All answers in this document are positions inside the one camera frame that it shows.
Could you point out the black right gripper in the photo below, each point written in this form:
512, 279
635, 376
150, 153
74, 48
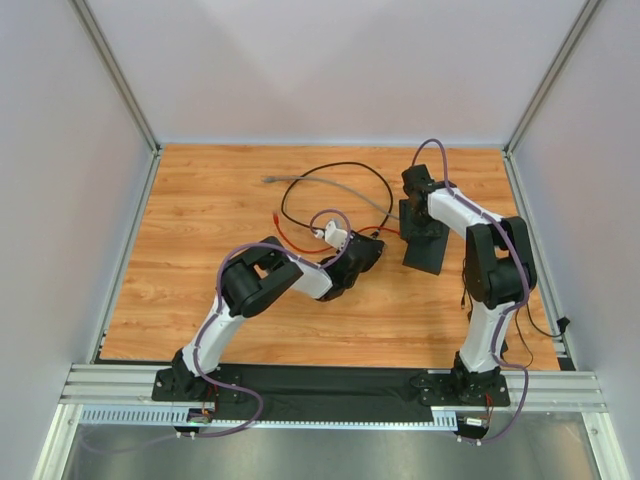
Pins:
425, 235

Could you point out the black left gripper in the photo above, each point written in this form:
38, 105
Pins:
367, 250

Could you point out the black network switch box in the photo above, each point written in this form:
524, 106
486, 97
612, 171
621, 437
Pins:
426, 246

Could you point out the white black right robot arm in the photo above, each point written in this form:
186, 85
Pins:
498, 274

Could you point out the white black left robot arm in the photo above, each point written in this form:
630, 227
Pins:
252, 278

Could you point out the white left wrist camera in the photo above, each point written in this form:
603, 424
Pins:
335, 235

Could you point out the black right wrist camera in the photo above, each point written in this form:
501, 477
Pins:
416, 178

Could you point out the right aluminium frame post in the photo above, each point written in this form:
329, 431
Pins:
576, 32

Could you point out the aluminium frame post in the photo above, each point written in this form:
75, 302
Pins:
100, 43
576, 32

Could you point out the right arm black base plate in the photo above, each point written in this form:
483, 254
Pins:
460, 388

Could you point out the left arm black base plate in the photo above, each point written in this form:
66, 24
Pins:
167, 388

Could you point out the slotted grey cable duct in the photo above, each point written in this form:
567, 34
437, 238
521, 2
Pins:
439, 420

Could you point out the aluminium front frame rail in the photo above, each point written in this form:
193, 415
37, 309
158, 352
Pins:
129, 384

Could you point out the left aluminium frame post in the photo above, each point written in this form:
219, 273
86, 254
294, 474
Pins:
100, 43

